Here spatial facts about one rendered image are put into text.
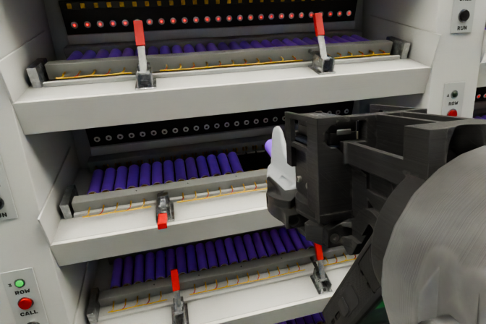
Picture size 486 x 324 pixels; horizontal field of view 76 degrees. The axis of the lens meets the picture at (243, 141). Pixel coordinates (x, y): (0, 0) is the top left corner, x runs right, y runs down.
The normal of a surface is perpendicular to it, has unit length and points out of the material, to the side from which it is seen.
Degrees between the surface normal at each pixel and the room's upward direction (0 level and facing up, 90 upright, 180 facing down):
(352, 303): 88
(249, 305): 15
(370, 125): 85
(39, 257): 90
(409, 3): 90
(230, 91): 106
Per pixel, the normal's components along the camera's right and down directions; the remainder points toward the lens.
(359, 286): -0.97, 0.10
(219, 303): 0.00, -0.86
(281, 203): -0.60, 0.18
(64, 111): 0.23, 0.50
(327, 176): 0.22, 0.17
